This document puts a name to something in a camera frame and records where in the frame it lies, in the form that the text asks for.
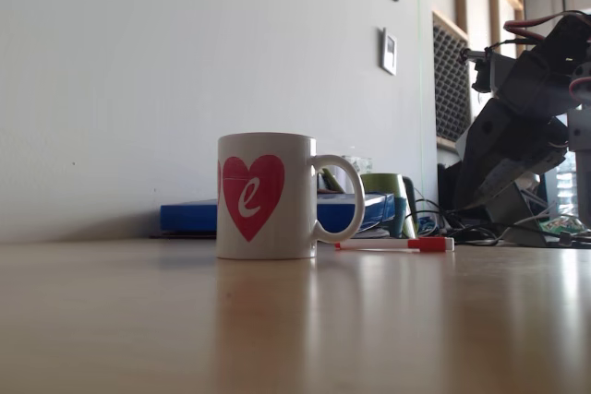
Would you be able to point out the black perforated grid panel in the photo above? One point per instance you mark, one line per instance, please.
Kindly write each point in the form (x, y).
(450, 89)

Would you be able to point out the blue-framed monitor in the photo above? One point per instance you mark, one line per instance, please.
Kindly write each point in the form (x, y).
(551, 186)

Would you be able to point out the green circuit board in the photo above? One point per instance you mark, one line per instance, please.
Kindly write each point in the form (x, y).
(561, 224)

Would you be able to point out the red and white marker pen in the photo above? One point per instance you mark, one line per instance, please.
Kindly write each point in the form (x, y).
(392, 244)

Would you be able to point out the clear water bottle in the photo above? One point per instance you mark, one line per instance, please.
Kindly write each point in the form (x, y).
(565, 191)

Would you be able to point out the clear plastic container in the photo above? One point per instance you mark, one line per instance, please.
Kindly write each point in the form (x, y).
(358, 164)

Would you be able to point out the green mug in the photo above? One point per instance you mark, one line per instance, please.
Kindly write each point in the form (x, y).
(381, 184)

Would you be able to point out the blue flat box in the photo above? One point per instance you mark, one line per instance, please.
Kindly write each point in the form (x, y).
(189, 216)

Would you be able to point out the white mug with red heart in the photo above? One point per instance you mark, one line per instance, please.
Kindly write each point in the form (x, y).
(263, 237)

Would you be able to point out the small black gripper camera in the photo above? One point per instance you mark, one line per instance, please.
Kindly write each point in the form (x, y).
(480, 75)

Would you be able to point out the small white wall frame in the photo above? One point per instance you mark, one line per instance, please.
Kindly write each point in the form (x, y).
(389, 50)

